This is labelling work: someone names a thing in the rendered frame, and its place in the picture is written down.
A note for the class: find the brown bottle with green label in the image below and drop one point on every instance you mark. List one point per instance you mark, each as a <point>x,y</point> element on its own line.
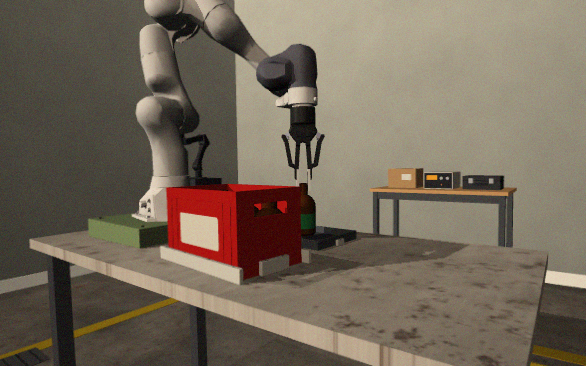
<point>308,212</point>

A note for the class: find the red plastic crate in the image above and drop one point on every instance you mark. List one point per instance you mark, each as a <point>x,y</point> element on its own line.
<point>220,225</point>

